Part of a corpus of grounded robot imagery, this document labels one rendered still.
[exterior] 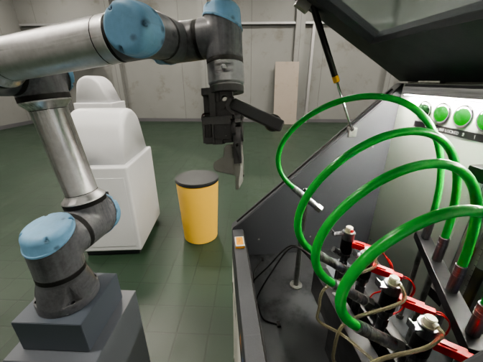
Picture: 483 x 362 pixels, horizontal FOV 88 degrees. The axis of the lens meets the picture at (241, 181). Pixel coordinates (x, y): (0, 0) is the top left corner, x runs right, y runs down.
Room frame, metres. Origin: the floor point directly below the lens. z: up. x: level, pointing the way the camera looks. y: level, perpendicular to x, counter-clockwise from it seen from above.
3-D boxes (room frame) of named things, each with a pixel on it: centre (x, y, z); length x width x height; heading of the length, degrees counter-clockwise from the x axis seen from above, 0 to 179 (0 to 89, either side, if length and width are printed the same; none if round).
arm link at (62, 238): (0.54, 0.48, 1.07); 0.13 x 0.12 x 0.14; 169
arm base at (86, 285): (0.53, 0.48, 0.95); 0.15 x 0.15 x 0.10
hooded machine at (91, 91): (5.43, 2.92, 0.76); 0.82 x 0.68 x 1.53; 87
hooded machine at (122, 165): (2.12, 1.16, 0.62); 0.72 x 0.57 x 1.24; 179
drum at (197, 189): (2.14, 0.41, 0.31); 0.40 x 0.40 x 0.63
